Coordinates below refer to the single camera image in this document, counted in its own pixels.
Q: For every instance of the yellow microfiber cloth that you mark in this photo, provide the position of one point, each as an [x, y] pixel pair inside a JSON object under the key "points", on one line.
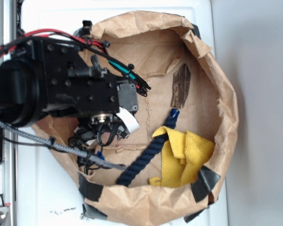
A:
{"points": [[182, 156]]}

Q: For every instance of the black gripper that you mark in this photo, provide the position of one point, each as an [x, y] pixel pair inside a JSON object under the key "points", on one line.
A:
{"points": [[103, 128]]}

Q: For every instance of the brown paper bag tray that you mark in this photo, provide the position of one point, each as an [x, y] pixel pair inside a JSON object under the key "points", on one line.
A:
{"points": [[158, 44]]}

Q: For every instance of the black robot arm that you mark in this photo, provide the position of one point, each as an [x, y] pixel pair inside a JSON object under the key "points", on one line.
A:
{"points": [[45, 78]]}

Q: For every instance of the aluminium frame rail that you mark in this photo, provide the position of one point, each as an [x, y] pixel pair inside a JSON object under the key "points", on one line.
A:
{"points": [[8, 25]]}

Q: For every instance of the dark wood bark piece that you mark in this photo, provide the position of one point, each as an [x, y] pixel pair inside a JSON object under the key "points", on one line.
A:
{"points": [[181, 86]]}

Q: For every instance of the white plastic bin lid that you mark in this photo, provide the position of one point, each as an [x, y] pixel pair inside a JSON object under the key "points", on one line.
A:
{"points": [[46, 194]]}

